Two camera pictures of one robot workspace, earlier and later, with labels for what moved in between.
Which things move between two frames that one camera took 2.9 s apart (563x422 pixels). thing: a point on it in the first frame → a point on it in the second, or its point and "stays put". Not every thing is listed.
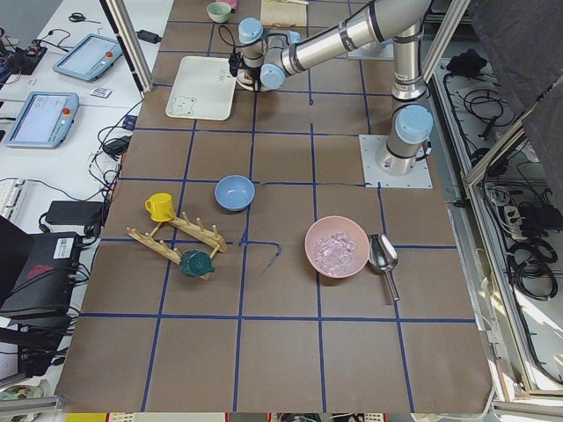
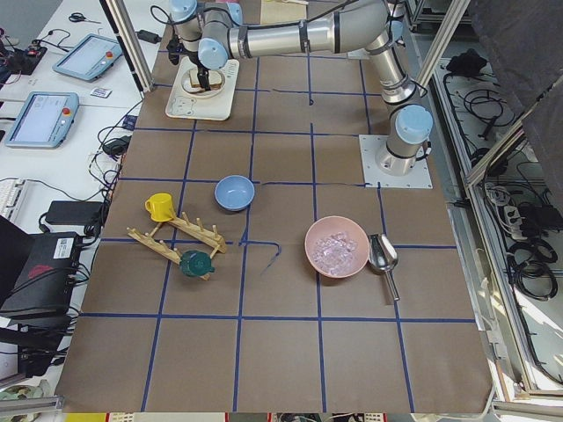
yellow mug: x=161 y=207 stays put
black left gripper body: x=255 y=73 → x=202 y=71
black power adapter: x=81 y=213 stays put
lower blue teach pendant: x=41 y=120 stays put
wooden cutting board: x=282 y=13 stays put
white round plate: x=247 y=83 → x=196 y=91
